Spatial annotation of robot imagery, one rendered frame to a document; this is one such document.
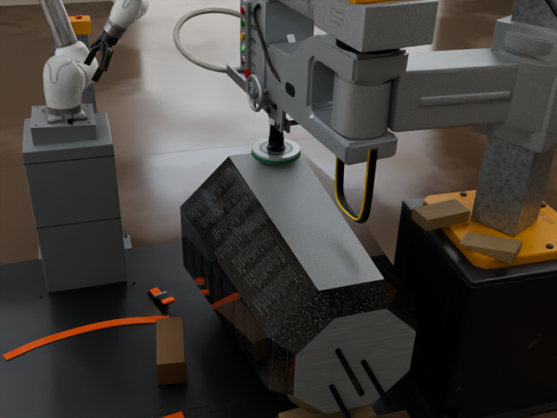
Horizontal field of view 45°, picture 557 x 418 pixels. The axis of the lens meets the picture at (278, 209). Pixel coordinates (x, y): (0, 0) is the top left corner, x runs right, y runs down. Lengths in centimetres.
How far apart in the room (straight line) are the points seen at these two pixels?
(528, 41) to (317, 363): 125
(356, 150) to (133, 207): 231
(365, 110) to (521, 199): 74
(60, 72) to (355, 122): 152
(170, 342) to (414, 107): 149
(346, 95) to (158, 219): 218
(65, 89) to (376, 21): 169
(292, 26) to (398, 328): 121
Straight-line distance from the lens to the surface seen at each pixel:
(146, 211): 420
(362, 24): 196
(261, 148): 296
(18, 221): 428
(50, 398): 304
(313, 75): 236
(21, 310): 353
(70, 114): 326
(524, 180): 257
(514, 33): 240
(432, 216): 261
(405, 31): 204
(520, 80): 238
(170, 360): 293
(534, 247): 265
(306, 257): 234
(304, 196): 271
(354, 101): 216
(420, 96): 223
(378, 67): 212
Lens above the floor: 214
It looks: 31 degrees down
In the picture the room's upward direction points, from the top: 2 degrees clockwise
